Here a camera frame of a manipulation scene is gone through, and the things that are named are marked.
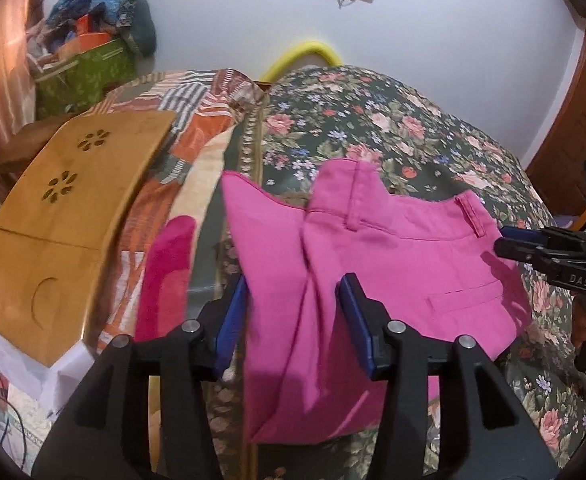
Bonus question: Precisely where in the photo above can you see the orange box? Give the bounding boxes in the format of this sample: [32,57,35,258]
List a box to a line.
[53,30,112,57]

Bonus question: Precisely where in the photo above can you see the white cloth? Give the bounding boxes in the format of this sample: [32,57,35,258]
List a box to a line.
[0,310,96,411]

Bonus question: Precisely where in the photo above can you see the wooden lap desk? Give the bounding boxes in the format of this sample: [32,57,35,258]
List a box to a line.
[0,110,179,368]

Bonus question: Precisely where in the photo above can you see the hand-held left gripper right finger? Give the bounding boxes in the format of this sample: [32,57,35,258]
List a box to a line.
[337,272,559,480]

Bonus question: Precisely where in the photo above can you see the striped patchwork quilt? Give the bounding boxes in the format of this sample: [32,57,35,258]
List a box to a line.
[80,67,266,361]

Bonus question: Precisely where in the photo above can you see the yellow foam tube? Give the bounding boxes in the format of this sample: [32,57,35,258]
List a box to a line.
[260,40,344,83]

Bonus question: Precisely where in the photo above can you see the pile of blue clothes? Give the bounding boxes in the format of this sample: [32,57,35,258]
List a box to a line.
[38,0,157,58]

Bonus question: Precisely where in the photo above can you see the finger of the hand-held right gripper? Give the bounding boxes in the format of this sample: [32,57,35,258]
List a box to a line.
[493,238,574,274]
[500,226,586,249]

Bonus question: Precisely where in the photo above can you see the black floor cable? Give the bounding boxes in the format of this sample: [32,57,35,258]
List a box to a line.
[0,395,30,463]

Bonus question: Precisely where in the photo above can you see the pink pants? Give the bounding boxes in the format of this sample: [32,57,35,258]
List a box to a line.
[221,158,533,446]

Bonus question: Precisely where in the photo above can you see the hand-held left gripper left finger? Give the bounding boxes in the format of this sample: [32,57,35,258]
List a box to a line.
[32,274,249,480]

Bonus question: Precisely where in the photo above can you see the magenta cloth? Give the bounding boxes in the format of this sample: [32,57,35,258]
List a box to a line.
[135,215,197,343]

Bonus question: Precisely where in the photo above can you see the green patterned storage box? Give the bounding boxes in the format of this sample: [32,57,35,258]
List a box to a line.
[35,37,136,121]

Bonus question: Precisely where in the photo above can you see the wooden door frame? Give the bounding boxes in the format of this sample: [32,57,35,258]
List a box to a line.
[526,30,586,191]

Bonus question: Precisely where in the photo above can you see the dark floral bed blanket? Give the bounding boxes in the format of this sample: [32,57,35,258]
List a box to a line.
[213,65,586,480]

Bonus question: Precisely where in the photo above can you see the wooden stool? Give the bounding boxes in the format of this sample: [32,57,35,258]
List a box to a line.
[0,112,76,176]

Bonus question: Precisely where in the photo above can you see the person's right hand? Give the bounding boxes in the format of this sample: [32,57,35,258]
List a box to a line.
[572,300,586,361]

